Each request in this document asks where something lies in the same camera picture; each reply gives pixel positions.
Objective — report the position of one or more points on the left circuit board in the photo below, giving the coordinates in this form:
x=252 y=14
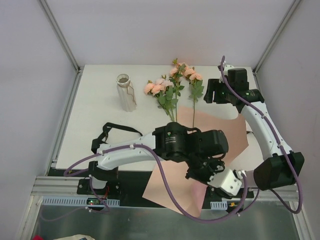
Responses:
x=97 y=202

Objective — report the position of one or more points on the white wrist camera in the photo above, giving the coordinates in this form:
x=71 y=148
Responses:
x=229 y=181
x=223 y=68

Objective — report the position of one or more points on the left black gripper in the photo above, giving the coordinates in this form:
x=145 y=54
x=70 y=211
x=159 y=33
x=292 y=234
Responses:
x=203 y=171

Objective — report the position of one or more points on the pink rose stem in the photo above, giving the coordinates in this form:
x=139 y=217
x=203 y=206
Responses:
x=164 y=91
x=196 y=88
x=175 y=75

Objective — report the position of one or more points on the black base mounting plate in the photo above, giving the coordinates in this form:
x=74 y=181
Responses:
x=129 y=189

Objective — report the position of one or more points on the left aluminium frame post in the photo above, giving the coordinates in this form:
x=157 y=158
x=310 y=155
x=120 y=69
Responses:
x=59 y=34

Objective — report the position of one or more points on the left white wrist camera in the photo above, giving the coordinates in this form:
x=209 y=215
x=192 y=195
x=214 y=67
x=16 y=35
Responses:
x=229 y=181

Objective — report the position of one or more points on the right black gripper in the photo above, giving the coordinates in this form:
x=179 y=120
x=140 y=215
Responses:
x=213 y=90

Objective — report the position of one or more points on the right aluminium frame post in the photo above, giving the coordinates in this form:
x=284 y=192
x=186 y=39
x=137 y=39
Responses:
x=276 y=35

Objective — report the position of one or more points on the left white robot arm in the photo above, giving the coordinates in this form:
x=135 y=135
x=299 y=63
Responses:
x=202 y=151

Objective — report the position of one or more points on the pink wrapping paper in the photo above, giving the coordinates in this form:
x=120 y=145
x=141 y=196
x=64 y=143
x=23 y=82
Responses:
x=189 y=193

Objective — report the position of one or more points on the aluminium frame post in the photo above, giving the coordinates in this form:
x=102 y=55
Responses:
x=59 y=34
x=276 y=35

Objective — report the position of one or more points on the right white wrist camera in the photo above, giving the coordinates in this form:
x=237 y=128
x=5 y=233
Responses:
x=223 y=68

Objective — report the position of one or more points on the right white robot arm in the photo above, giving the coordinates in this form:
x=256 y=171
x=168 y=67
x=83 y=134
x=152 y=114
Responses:
x=281 y=165

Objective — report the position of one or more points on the white ribbed ceramic vase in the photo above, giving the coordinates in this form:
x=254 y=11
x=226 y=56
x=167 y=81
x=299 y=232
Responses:
x=126 y=92

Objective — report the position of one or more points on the circuit board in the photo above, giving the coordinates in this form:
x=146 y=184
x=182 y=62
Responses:
x=97 y=202
x=221 y=205

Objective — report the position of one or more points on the right circuit board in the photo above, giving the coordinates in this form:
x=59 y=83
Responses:
x=221 y=205

